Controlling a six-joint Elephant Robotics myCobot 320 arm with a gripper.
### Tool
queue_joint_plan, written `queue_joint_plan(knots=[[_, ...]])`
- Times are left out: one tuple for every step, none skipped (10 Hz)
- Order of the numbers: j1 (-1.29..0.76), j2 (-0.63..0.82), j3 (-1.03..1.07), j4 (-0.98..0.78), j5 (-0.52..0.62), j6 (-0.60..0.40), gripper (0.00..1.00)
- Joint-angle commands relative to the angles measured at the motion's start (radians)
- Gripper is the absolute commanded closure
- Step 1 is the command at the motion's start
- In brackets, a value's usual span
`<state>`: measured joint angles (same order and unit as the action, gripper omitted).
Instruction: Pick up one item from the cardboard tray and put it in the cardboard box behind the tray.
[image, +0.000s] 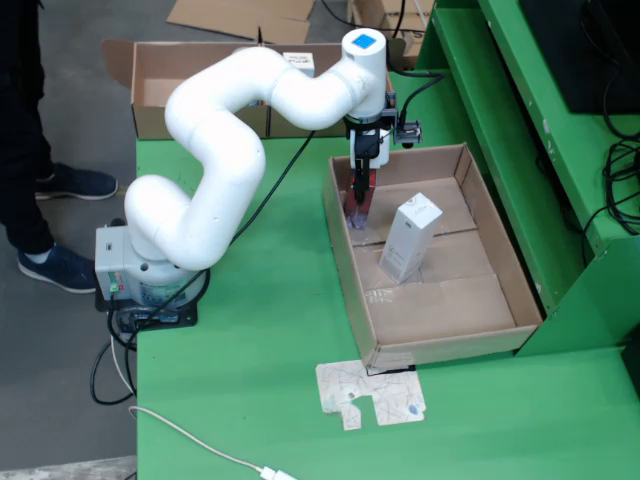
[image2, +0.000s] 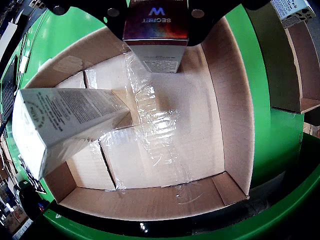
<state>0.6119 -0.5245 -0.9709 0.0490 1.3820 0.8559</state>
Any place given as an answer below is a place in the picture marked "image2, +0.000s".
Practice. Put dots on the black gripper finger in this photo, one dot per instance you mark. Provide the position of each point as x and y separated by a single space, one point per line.
100 10
207 15

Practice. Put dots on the dark red carton box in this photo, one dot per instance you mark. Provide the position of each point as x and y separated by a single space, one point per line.
155 27

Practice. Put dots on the cardboard box with divider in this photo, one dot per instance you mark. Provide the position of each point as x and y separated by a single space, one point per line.
282 75

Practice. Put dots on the shallow cardboard tray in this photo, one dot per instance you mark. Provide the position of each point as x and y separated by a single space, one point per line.
187 125

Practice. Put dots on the tall white carton box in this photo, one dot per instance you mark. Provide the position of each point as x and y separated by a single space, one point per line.
62 117

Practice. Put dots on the white carton with cow print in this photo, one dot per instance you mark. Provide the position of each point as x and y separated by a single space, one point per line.
292 10

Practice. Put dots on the black laptop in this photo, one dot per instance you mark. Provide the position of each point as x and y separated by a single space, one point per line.
7 90

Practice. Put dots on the black white patterned card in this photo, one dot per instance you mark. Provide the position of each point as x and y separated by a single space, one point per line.
32 180

